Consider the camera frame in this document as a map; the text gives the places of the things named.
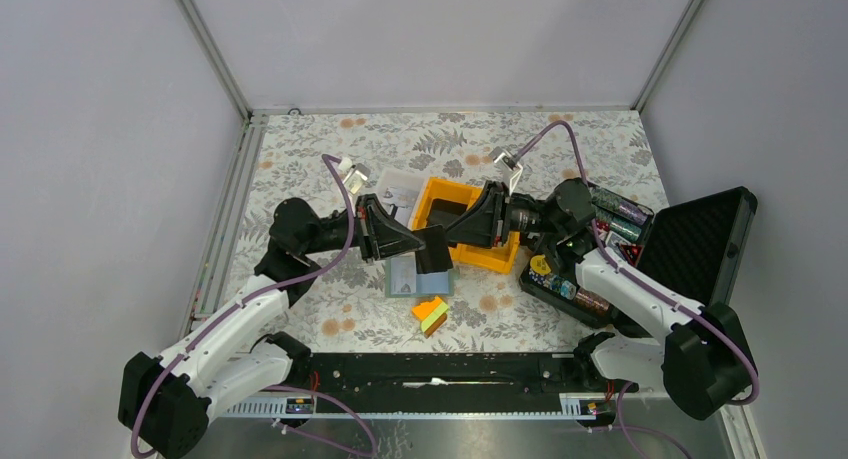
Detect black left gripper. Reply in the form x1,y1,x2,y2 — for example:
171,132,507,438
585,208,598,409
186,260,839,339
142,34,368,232
304,195,427,264

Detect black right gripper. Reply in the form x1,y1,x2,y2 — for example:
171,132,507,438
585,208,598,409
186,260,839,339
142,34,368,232
442,182,562,251

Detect green card holder wallet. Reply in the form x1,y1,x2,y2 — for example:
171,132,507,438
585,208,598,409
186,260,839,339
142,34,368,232
384,255,458,298

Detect yellow plastic divided bin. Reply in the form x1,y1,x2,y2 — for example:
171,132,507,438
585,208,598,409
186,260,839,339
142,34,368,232
410,176,521,275

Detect black credit card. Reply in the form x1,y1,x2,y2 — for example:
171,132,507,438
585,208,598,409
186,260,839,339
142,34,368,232
426,198,468,228
413,225,454,274

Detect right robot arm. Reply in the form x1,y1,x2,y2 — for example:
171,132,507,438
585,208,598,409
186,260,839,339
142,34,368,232
446,179,760,420

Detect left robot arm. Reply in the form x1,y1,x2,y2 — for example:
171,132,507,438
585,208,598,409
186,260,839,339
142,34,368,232
118,194,426,458

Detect white plastic bin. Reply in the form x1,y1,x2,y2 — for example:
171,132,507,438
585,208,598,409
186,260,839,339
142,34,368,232
374,168,429,230

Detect yellow dealer button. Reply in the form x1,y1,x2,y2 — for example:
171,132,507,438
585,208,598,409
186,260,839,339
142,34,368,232
529,255,551,276

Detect orange green sticky notes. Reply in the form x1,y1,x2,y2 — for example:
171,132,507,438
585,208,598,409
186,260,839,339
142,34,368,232
411,296,449,337

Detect black poker chip case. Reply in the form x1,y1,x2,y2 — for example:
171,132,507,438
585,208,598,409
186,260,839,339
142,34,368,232
519,185,758,338

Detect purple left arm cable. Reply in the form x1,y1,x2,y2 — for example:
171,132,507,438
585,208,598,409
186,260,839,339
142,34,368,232
129,153,380,459

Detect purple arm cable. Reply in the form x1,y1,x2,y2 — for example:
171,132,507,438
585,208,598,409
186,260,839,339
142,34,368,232
513,120,762,459
129,153,380,459

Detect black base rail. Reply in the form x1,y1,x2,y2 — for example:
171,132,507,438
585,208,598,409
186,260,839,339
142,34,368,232
269,333,624,418

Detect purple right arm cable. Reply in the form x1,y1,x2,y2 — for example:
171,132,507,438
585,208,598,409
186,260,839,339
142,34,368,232
513,120,762,459

